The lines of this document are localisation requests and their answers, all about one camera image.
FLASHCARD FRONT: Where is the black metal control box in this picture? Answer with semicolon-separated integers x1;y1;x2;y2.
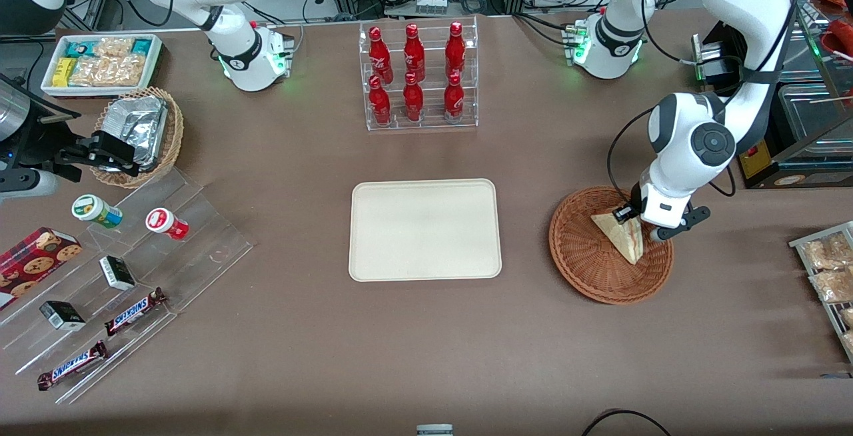
693;21;742;90

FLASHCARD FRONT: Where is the clear acrylic bottle rack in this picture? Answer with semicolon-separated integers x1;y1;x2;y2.
359;16;479;131

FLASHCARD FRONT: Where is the yellow snack packet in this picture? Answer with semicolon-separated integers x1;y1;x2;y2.
52;57;78;87

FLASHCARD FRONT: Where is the red lidded snack jar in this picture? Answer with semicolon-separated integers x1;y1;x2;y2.
145;207;190;241

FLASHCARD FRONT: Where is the clear cracker bag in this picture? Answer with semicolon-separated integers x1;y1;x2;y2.
93;37;134;60
70;56;146;87
810;268;853;303
802;233;853;270

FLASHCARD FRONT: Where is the red cola bottle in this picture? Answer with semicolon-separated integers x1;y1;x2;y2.
403;73;425;122
369;76;392;125
444;73;465;120
404;23;426;82
369;27;394;83
445;21;466;77

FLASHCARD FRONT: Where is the brown Snickers chocolate bar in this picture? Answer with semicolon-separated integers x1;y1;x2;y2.
105;287;168;337
37;341;109;391

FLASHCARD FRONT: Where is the small black carton box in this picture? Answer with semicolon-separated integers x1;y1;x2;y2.
39;300;87;332
99;255;137;292

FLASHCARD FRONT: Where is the brown round wicker basket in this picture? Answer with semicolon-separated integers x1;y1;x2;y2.
548;186;674;305

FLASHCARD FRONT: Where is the clear acrylic tiered stand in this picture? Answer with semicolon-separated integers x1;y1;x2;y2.
0;166;255;405

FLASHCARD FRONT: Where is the cream rectangular plastic tray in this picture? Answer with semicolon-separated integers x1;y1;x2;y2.
349;178;502;283

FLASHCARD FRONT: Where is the silver foil packet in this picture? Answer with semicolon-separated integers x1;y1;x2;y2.
103;95;166;123
119;111;169;169

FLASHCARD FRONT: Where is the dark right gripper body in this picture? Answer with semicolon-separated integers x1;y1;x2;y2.
0;111;84;180

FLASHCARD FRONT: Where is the black cable loop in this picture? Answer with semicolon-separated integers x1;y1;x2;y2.
581;409;670;436

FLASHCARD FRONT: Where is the light wicker basket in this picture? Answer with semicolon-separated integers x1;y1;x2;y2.
89;86;185;189

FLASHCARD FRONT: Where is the grey wire tray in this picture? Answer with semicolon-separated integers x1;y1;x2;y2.
790;221;853;363

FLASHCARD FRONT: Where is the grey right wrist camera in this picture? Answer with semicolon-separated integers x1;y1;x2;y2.
0;169;59;201

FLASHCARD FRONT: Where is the white snack bin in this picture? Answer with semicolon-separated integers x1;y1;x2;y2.
41;34;163;98

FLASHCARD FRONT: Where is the triangle sandwich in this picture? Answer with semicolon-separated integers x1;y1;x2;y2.
590;211;646;265

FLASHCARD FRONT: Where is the red chocolate chip cookie box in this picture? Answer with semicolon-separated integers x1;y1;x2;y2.
0;227;83;310

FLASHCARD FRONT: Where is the green lidded snack jar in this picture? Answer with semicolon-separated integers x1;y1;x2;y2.
71;194;124;229

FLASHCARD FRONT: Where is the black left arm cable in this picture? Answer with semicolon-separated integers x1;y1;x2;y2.
606;108;657;205

